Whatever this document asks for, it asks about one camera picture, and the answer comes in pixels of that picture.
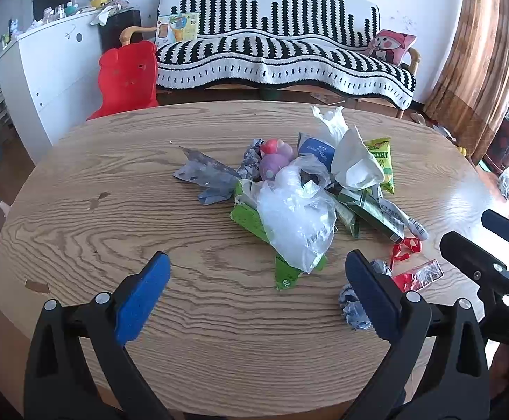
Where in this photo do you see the clear plastic bag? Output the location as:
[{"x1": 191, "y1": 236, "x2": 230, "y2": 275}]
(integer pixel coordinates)
[{"x1": 235, "y1": 155, "x2": 336, "y2": 274}]

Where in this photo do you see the pink cartoon cushion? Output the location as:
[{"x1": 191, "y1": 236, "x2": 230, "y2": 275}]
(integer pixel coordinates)
[{"x1": 363, "y1": 29, "x2": 417, "y2": 65}]

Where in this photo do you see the grey foil wrapper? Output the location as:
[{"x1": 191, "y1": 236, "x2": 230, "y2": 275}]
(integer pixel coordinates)
[{"x1": 173, "y1": 147, "x2": 240, "y2": 206}]

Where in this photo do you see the dark green snack packet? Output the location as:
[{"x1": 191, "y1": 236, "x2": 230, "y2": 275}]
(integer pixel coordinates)
[{"x1": 327, "y1": 185, "x2": 405, "y2": 243}]

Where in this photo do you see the silver blue wrapper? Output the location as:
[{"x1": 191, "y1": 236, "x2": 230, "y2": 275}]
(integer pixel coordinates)
[{"x1": 339, "y1": 259, "x2": 392, "y2": 330}]

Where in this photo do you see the white cabinet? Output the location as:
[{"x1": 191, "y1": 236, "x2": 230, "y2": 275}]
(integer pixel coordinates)
[{"x1": 0, "y1": 12, "x2": 101, "y2": 163}]

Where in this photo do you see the brown curtain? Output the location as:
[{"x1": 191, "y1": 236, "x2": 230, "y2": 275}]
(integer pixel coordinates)
[{"x1": 424, "y1": 0, "x2": 509, "y2": 164}]

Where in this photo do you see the white tissue paper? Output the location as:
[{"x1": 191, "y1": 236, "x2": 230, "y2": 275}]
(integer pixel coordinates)
[{"x1": 311, "y1": 105, "x2": 385, "y2": 191}]

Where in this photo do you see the blue white tissue pack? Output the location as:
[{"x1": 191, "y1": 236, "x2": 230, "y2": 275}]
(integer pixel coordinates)
[{"x1": 297, "y1": 132, "x2": 335, "y2": 169}]

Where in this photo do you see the colourful picture book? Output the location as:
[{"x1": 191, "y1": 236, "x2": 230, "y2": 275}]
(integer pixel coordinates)
[{"x1": 155, "y1": 12, "x2": 199, "y2": 48}]

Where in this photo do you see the pink purple toy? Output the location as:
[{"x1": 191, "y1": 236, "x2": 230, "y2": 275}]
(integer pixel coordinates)
[{"x1": 259, "y1": 139, "x2": 294, "y2": 180}]

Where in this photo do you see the white printed paper strip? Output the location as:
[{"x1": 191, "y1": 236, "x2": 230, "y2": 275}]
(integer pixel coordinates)
[{"x1": 379, "y1": 197, "x2": 429, "y2": 241}]

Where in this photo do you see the red candy wrapper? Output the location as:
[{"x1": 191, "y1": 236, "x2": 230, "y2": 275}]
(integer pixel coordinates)
[{"x1": 390, "y1": 237, "x2": 422, "y2": 270}]

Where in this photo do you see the red clear small wrapper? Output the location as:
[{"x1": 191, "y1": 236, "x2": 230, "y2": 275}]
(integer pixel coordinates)
[{"x1": 393, "y1": 259, "x2": 444, "y2": 293}]

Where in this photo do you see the black white striped sofa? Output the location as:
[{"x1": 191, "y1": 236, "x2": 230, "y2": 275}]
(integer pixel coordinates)
[{"x1": 156, "y1": 0, "x2": 416, "y2": 111}]

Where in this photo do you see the crumpled silver foil piece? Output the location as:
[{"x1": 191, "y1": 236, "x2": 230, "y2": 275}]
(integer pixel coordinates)
[{"x1": 236, "y1": 139, "x2": 264, "y2": 181}]

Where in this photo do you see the yellow popcorn snack bag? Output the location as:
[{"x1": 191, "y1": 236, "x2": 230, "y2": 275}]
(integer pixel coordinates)
[{"x1": 365, "y1": 138, "x2": 395, "y2": 194}]

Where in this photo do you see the red plastic kids chair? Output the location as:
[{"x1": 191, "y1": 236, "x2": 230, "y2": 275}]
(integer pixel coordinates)
[{"x1": 87, "y1": 41, "x2": 158, "y2": 120}]

